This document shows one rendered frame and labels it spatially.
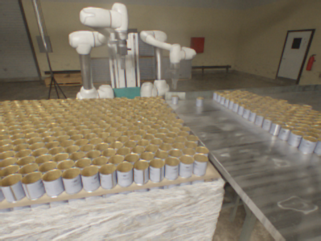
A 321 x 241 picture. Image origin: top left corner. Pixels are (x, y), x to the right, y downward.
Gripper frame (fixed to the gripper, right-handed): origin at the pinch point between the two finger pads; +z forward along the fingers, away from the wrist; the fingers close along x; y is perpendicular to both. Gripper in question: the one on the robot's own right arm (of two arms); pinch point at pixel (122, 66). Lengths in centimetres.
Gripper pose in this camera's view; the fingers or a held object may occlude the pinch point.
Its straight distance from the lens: 132.7
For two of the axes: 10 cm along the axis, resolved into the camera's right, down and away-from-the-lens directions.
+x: -4.0, -3.7, 8.4
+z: -0.3, 9.2, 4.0
